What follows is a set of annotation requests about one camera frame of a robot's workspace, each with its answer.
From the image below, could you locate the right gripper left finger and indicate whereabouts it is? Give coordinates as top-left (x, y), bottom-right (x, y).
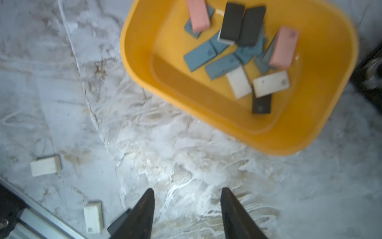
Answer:
top-left (110, 188), bottom-right (155, 239)

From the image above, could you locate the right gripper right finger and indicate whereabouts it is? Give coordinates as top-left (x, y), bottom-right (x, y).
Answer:
top-left (220, 187), bottom-right (267, 239)

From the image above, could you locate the white eraser bottom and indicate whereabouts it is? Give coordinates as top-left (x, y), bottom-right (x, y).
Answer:
top-left (84, 202), bottom-right (104, 234)

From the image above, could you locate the blue eraser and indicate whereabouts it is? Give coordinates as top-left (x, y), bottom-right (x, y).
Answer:
top-left (184, 41), bottom-right (217, 72)
top-left (184, 5), bottom-right (215, 39)
top-left (205, 53), bottom-right (241, 81)
top-left (209, 32), bottom-right (229, 55)
top-left (234, 24), bottom-right (268, 65)

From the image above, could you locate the pink eraser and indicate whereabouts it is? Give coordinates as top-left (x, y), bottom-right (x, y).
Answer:
top-left (269, 26), bottom-right (299, 69)
top-left (186, 0), bottom-right (211, 33)

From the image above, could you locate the yellow plastic storage box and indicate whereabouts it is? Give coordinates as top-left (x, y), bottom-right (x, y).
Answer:
top-left (120, 1), bottom-right (359, 155)

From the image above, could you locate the black eraser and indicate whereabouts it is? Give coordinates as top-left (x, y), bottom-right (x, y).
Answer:
top-left (252, 92), bottom-right (272, 114)
top-left (221, 2), bottom-right (245, 42)
top-left (107, 208), bottom-right (131, 236)
top-left (237, 5), bottom-right (267, 46)

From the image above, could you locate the grey eraser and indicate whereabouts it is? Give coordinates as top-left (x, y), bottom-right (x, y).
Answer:
top-left (254, 35), bottom-right (277, 75)

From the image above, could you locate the black hard case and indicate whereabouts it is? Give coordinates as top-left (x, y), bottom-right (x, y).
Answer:
top-left (350, 43), bottom-right (382, 115)

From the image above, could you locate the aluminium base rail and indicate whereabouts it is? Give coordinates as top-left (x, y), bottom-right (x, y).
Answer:
top-left (1, 178), bottom-right (85, 239)

